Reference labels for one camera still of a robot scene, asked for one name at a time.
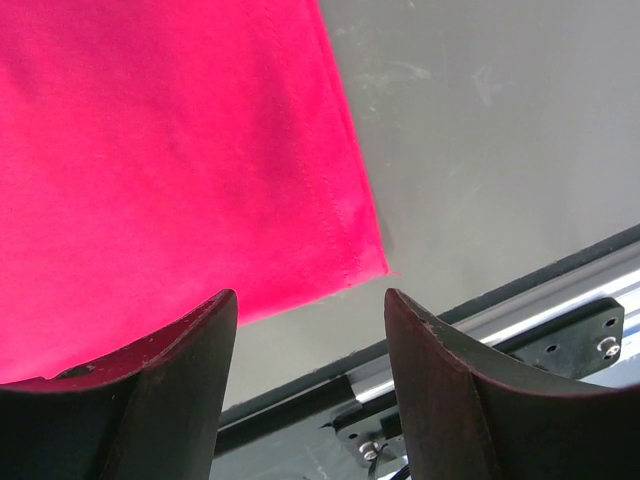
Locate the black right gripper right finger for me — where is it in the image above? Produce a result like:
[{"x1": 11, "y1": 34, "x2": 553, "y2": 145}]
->
[{"x1": 384, "y1": 289, "x2": 639, "y2": 479}]

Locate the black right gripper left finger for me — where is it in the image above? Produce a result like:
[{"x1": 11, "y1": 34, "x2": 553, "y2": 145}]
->
[{"x1": 1, "y1": 290, "x2": 238, "y2": 479}]

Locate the magenta t shirt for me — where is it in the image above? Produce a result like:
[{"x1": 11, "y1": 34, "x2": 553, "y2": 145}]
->
[{"x1": 1, "y1": 1, "x2": 389, "y2": 383}]

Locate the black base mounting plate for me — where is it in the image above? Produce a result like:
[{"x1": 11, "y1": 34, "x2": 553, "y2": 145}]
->
[{"x1": 214, "y1": 237, "x2": 640, "y2": 480}]

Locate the aluminium frame rail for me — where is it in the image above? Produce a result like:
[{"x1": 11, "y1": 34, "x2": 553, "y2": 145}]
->
[{"x1": 438, "y1": 244, "x2": 639, "y2": 388}]

